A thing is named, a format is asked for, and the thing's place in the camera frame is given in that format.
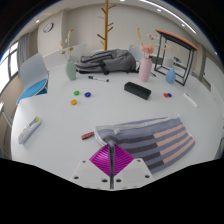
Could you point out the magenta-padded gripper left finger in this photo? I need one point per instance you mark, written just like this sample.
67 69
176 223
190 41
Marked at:
100 160

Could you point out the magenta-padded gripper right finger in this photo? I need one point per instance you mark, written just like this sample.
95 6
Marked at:
124 160

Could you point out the grey and pink striped towel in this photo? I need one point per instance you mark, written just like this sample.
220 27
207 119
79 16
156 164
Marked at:
156 140

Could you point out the small red flat bar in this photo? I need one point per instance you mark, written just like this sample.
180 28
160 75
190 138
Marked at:
88 135

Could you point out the orange round magnet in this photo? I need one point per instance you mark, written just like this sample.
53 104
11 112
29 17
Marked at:
73 102

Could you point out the black rectangular case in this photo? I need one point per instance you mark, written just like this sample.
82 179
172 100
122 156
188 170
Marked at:
137 90

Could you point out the green round magnet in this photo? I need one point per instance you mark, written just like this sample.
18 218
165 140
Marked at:
76 93

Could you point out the white remote control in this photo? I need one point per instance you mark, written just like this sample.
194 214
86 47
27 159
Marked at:
29 130

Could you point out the red round magnet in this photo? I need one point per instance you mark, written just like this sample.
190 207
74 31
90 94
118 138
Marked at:
165 95

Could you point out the black and white marker pen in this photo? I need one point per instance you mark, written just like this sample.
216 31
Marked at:
98 79

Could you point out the white flat stick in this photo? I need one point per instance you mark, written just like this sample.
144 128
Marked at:
190 99

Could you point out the pink ceramic vase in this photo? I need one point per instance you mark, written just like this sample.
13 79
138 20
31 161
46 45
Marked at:
145 70

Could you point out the green ceramic vase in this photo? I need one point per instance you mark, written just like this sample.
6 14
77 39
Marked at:
71 70

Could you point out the blue ceramic vase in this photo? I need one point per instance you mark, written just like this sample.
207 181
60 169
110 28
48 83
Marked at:
170 76

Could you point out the white chair with blue cushion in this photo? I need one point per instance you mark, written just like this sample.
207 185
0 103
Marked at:
31 88

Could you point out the grey backpack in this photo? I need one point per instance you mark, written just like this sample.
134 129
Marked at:
106 60

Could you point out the thin dried stems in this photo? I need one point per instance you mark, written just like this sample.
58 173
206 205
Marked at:
172 60

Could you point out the white desk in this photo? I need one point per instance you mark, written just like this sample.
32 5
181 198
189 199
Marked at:
53 58

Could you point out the pink flower bouquet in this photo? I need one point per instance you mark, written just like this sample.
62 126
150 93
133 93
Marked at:
148 50

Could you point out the dried beige flower stems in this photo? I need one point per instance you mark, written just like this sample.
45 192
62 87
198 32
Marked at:
68 46

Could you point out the window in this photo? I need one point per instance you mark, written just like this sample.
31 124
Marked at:
5 73

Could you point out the wooden coat rack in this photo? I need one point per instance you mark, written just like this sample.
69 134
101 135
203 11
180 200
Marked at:
106 26

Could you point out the grey curtain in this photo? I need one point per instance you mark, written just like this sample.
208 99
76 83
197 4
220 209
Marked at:
23 50

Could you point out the ceiling lights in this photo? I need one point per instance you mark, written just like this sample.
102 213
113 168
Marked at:
173 15

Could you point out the black frame orange-topped side table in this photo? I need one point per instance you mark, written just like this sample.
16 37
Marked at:
176 37

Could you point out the round wall clock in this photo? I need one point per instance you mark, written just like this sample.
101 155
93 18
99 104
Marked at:
48 27

